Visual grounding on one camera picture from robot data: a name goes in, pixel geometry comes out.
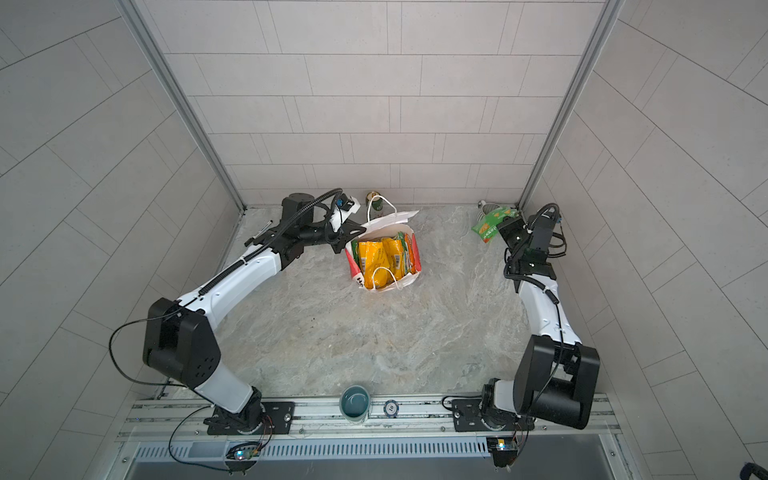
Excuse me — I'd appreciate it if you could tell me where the green white drink can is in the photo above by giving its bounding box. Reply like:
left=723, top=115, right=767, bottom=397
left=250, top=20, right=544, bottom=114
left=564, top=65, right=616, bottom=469
left=366, top=191, right=384, bottom=220

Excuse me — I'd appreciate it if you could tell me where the green snack packet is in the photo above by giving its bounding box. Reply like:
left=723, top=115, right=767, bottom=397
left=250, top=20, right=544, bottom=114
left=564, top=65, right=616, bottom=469
left=471, top=206, right=520, bottom=243

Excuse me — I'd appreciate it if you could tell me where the aluminium rail frame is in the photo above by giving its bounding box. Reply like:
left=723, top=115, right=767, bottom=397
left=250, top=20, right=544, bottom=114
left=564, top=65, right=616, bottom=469
left=103, top=394, right=641, bottom=479

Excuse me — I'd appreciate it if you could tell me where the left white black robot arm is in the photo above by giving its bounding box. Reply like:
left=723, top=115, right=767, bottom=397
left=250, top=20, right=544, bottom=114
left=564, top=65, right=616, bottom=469
left=142, top=188, right=365, bottom=434

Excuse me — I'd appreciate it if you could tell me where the right circuit board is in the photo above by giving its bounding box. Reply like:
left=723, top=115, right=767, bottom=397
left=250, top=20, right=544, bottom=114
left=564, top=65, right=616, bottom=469
left=486, top=437, right=520, bottom=468

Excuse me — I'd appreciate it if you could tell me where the black marker pen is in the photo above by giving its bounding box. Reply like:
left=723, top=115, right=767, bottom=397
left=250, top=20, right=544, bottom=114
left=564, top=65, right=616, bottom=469
left=244, top=220, right=273, bottom=247

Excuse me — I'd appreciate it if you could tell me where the striped ceramic mug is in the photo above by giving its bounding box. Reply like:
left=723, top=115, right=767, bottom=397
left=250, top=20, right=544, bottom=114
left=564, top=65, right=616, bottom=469
left=478, top=200, right=500, bottom=217

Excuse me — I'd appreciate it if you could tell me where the circuit board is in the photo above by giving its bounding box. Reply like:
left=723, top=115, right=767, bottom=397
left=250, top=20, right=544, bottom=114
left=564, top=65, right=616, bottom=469
left=486, top=437, right=520, bottom=468
left=225, top=441, right=262, bottom=475

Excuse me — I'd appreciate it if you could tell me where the yellow snack packet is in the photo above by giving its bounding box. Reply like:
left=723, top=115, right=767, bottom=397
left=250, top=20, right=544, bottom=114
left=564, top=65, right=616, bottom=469
left=358, top=237, right=407, bottom=290

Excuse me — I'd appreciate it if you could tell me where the blue white poker chip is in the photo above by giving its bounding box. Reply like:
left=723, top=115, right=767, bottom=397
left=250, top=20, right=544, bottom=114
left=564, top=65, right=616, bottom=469
left=383, top=399, right=400, bottom=418

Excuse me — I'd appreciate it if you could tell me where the left circuit board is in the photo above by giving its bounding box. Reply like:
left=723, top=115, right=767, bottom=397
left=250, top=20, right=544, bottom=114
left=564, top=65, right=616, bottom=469
left=225, top=441, right=262, bottom=475

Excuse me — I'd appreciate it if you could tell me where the red white paper gift bag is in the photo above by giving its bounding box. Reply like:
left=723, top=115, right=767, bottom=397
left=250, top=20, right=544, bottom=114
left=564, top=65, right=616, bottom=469
left=345, top=192, right=422, bottom=292

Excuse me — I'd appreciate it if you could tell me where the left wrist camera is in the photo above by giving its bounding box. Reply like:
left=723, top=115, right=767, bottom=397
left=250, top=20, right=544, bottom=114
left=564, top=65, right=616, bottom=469
left=330, top=193, right=360, bottom=233

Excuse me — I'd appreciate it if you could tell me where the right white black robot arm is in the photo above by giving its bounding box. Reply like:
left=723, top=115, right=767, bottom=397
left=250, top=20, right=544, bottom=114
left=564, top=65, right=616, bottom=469
left=480, top=203, right=600, bottom=430

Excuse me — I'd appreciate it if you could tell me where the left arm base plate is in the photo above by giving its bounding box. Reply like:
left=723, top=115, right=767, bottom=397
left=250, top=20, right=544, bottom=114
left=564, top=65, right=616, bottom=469
left=203, top=401, right=296, bottom=435

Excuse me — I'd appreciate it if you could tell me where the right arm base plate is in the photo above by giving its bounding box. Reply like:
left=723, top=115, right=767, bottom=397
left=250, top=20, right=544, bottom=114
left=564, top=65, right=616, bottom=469
left=442, top=396, right=535, bottom=432

